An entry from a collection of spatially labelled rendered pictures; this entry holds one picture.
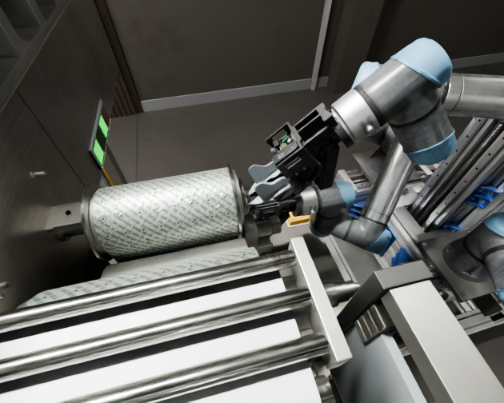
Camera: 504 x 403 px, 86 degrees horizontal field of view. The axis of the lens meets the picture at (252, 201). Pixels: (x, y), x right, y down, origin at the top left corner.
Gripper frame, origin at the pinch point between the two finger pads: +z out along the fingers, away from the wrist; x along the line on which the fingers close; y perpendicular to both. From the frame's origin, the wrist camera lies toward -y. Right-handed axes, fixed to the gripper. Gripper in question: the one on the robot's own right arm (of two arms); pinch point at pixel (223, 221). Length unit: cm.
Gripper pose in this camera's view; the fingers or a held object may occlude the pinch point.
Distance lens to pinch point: 70.4
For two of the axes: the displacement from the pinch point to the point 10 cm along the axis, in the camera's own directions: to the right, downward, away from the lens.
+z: -9.7, 1.8, -1.5
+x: 2.3, 7.5, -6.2
